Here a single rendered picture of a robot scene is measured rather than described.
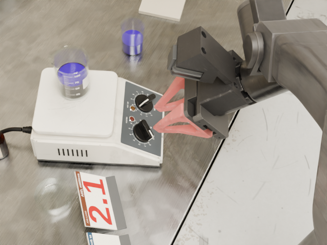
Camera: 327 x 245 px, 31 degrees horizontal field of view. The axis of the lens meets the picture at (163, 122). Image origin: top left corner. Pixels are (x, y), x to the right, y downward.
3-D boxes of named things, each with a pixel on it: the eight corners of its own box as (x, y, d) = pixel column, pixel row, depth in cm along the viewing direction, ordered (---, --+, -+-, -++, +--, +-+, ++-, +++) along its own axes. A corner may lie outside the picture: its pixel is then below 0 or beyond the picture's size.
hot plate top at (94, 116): (118, 74, 94) (118, 71, 94) (112, 138, 88) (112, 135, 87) (43, 69, 94) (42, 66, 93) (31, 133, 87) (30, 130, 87)
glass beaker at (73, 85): (93, 76, 93) (90, 42, 86) (90, 104, 90) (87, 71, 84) (54, 75, 93) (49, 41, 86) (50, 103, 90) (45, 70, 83)
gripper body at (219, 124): (188, 121, 75) (238, 102, 71) (190, 58, 81) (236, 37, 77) (217, 143, 79) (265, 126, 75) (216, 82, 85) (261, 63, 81)
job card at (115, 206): (114, 176, 93) (114, 163, 90) (126, 228, 88) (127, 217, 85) (76, 183, 92) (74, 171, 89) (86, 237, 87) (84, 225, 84)
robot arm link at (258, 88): (227, 49, 76) (275, 28, 72) (249, 62, 80) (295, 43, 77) (236, 98, 73) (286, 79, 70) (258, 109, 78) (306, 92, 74)
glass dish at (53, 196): (61, 221, 88) (60, 216, 87) (28, 208, 89) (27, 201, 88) (78, 191, 91) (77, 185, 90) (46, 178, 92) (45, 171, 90)
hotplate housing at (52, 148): (164, 103, 101) (167, 74, 95) (161, 170, 94) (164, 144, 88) (33, 95, 101) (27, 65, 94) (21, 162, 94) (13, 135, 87)
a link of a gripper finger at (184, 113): (139, 132, 80) (196, 110, 75) (142, 89, 84) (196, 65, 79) (170, 153, 84) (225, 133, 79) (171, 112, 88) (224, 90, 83)
